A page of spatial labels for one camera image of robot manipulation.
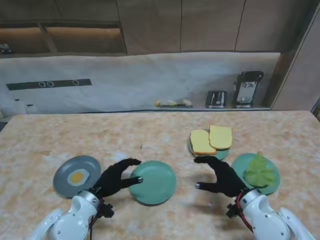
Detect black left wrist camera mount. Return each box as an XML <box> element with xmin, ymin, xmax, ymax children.
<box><xmin>98</xmin><ymin>201</ymin><xmax>115</xmax><ymax>220</ymax></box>

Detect green round plate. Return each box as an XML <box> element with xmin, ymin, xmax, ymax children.
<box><xmin>129</xmin><ymin>160</ymin><xmax>177</xmax><ymax>207</ymax></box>
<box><xmin>231</xmin><ymin>152</ymin><xmax>281</xmax><ymax>196</ymax></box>
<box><xmin>187</xmin><ymin>128</ymin><xmax>231</xmax><ymax>161</ymax></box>

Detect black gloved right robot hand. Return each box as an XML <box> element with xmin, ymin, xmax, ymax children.
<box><xmin>193</xmin><ymin>155</ymin><xmax>247</xmax><ymax>201</ymax></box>

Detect white tall container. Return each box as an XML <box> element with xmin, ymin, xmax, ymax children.
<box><xmin>12</xmin><ymin>98</ymin><xmax>27</xmax><ymax>115</ymax></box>

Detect grey round plate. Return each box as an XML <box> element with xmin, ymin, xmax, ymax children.
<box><xmin>52</xmin><ymin>155</ymin><xmax>102</xmax><ymax>200</ymax></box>

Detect wooden wall cabinets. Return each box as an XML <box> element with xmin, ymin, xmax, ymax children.
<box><xmin>0</xmin><ymin>0</ymin><xmax>320</xmax><ymax>55</ymax></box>

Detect black wall strip with rings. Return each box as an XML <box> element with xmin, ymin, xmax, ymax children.
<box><xmin>5</xmin><ymin>78</ymin><xmax>92</xmax><ymax>91</ymax></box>

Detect wooden open shelf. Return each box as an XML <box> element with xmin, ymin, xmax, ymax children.
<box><xmin>0</xmin><ymin>21</ymin><xmax>128</xmax><ymax>60</ymax></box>

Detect black toaster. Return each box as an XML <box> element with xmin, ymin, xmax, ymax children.
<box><xmin>205</xmin><ymin>90</ymin><xmax>228</xmax><ymax>109</ymax></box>

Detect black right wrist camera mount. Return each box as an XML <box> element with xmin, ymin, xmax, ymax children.
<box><xmin>226</xmin><ymin>202</ymin><xmax>241</xmax><ymax>220</ymax></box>

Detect dark furniture piece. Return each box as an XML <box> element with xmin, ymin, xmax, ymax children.
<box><xmin>311</xmin><ymin>97</ymin><xmax>320</xmax><ymax>121</ymax></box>

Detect dark small shelf object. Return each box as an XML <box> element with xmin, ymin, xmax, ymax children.
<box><xmin>0</xmin><ymin>43</ymin><xmax>15</xmax><ymax>55</ymax></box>

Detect white small box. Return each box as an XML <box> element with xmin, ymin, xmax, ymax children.
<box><xmin>24</xmin><ymin>103</ymin><xmax>38</xmax><ymax>114</ymax></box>

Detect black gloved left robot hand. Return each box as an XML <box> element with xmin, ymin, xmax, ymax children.
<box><xmin>93</xmin><ymin>157</ymin><xmax>144</xmax><ymax>198</ymax></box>

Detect toy green lettuce leaf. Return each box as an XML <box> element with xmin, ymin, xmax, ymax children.
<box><xmin>244</xmin><ymin>151</ymin><xmax>276</xmax><ymax>188</ymax></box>

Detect toy fried egg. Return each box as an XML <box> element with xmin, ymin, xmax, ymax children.
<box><xmin>66</xmin><ymin>169</ymin><xmax>90</xmax><ymax>187</ymax></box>

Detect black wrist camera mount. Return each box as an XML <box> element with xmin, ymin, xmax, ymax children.
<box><xmin>226</xmin><ymin>202</ymin><xmax>241</xmax><ymax>220</ymax></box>
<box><xmin>98</xmin><ymin>201</ymin><xmax>115</xmax><ymax>220</ymax></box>

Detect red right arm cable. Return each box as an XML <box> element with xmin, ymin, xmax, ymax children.
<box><xmin>236</xmin><ymin>191</ymin><xmax>255</xmax><ymax>232</ymax></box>

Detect toy bread slice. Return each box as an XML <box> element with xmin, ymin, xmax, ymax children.
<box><xmin>208</xmin><ymin>124</ymin><xmax>233</xmax><ymax>150</ymax></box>
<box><xmin>189</xmin><ymin>129</ymin><xmax>218</xmax><ymax>156</ymax></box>

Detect black silver coffee machine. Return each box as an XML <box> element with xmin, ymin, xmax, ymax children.
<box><xmin>232</xmin><ymin>71</ymin><xmax>265</xmax><ymax>109</ymax></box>

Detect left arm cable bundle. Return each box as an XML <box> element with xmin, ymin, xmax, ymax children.
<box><xmin>87</xmin><ymin>199</ymin><xmax>106</xmax><ymax>240</ymax></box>

